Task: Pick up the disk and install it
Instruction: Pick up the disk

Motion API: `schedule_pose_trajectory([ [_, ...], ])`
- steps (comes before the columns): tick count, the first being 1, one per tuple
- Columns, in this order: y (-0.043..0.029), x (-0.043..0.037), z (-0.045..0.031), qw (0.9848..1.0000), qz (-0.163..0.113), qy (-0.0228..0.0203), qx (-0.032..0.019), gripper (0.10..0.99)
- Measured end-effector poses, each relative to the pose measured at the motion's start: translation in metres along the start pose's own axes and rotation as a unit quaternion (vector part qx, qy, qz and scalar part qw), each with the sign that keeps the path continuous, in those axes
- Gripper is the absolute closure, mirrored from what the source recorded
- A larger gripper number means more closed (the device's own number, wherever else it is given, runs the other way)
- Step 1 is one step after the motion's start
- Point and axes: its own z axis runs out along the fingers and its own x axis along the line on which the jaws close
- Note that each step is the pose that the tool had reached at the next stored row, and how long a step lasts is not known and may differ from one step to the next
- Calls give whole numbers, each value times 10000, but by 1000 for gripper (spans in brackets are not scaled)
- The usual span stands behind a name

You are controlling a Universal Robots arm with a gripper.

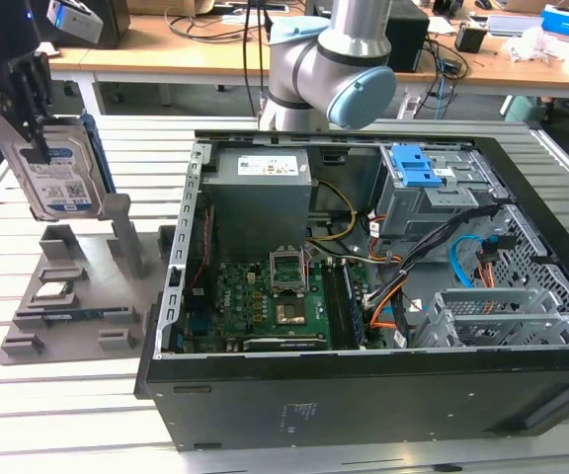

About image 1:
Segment hard disk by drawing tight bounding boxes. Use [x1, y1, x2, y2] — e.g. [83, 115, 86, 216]
[0, 111, 119, 222]

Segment grey disk bay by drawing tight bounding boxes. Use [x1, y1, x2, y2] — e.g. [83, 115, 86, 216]
[409, 285, 569, 350]

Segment silver CPU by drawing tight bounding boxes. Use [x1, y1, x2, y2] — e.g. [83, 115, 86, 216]
[34, 279, 76, 301]

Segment grey parts rack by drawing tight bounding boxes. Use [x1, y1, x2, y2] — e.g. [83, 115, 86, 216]
[0, 194, 177, 366]

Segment grey power supply unit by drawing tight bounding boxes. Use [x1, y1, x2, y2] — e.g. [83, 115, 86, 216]
[201, 147, 313, 253]

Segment green motherboard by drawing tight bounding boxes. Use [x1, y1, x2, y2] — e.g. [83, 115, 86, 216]
[180, 236, 379, 355]

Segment metal socket cover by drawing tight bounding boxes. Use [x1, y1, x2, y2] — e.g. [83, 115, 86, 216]
[268, 244, 310, 295]

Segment locking lever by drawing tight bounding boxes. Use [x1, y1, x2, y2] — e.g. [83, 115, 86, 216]
[301, 245, 313, 293]

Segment CPU socket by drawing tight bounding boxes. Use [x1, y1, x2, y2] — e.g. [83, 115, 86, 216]
[274, 290, 311, 329]

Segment black graphics card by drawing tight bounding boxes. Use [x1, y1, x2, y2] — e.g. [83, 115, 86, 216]
[241, 334, 331, 354]

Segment black RAM slot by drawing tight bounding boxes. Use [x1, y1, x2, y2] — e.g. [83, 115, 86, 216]
[323, 268, 354, 350]

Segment white power adapter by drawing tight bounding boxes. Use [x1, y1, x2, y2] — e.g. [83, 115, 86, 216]
[396, 95, 427, 120]

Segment installed RAM stick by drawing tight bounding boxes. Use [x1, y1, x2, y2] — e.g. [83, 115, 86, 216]
[339, 261, 367, 348]

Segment blue drive latch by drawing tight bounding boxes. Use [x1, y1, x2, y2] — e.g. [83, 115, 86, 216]
[390, 142, 448, 189]

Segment grey drive cage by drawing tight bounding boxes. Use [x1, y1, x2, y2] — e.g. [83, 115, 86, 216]
[370, 144, 513, 244]

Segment small black box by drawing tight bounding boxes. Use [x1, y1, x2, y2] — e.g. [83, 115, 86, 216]
[453, 22, 489, 54]

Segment black PC case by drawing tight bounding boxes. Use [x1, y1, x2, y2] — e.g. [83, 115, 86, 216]
[133, 128, 569, 453]

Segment grey flat box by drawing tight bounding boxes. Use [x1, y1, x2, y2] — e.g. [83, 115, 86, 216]
[486, 14, 545, 38]

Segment teal bin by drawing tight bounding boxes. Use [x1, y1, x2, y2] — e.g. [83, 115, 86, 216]
[500, 95, 555, 124]

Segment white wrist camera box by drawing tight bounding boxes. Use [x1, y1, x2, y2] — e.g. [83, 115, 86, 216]
[45, 0, 106, 48]

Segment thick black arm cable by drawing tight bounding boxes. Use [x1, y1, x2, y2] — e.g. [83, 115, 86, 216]
[241, 0, 272, 103]

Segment yellow wires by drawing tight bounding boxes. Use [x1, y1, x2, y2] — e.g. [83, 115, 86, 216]
[306, 180, 361, 244]

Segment orange wire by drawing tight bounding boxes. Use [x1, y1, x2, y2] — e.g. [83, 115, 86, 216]
[368, 288, 407, 331]

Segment blue hanging cable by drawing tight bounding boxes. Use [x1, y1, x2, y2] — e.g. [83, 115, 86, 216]
[436, 56, 452, 120]

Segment black cable bundle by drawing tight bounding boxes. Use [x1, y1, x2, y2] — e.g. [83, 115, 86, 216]
[363, 201, 509, 310]

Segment blue wire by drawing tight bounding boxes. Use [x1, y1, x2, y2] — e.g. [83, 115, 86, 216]
[448, 235, 489, 290]

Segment orange power wire connector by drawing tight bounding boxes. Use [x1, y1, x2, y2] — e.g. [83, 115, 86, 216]
[474, 235, 519, 288]

